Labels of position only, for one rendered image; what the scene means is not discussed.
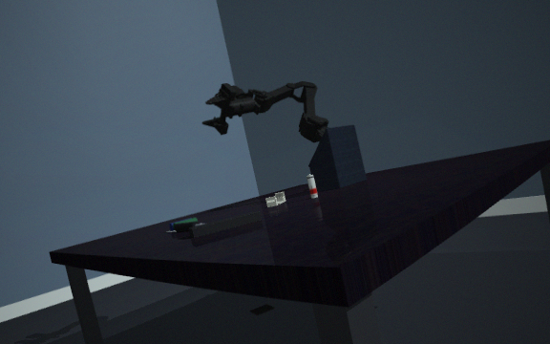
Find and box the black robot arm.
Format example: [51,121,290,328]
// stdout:
[231,81,329,142]

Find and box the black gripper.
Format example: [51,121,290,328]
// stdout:
[202,83,245,135]

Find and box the white and red battery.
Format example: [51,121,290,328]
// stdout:
[307,174,318,199]

